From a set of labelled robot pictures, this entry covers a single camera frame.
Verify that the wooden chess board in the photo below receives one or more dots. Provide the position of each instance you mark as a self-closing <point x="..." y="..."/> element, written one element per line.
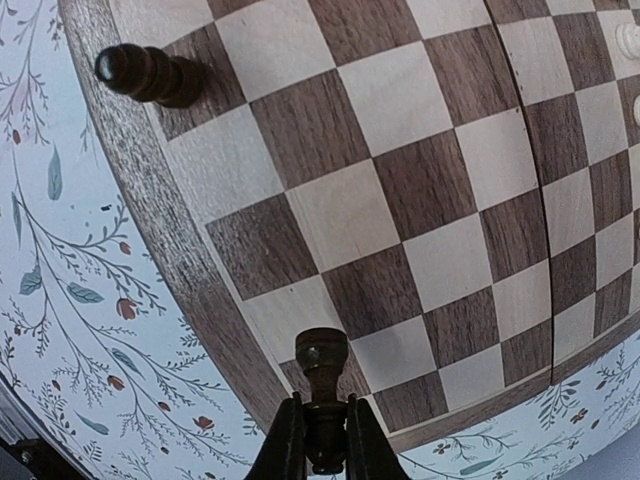
<point x="452" y="184"/>

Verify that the dark chess piece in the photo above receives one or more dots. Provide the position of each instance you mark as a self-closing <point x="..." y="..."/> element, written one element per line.
<point x="148" y="74"/>

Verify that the white chess pawn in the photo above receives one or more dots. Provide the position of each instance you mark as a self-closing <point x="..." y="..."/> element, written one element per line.
<point x="636" y="110"/>
<point x="628" y="40"/>

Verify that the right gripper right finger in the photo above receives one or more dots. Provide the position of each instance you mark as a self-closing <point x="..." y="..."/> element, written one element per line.
<point x="369" y="453"/>

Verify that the floral table cloth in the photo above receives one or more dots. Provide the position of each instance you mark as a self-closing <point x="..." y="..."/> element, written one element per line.
<point x="94" y="342"/>

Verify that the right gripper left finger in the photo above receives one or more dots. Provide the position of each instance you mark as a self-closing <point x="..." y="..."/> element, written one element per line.
<point x="282" y="455"/>

